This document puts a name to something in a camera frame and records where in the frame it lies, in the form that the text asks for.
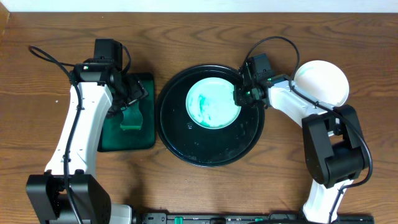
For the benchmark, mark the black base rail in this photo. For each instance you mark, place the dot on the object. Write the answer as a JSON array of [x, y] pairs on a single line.
[[274, 218]]

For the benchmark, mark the round black tray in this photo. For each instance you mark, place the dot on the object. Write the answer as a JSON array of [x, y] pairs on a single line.
[[193, 143]]

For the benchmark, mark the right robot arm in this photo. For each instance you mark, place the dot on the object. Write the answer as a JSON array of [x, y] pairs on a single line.
[[314, 98]]

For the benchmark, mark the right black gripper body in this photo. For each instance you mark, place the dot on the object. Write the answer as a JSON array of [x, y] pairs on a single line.
[[245, 96]]

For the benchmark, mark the black rectangular water tray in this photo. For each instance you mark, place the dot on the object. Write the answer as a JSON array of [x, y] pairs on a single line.
[[113, 138]]

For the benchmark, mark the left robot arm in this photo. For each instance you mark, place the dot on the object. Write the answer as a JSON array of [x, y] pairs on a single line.
[[101, 87]]

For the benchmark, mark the green sponge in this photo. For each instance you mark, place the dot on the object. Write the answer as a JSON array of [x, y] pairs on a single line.
[[132, 118]]

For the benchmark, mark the white plate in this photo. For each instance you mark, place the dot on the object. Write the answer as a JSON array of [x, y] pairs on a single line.
[[210, 103], [323, 80]]

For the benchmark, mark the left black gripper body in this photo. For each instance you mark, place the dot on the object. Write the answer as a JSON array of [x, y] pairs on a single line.
[[134, 96]]

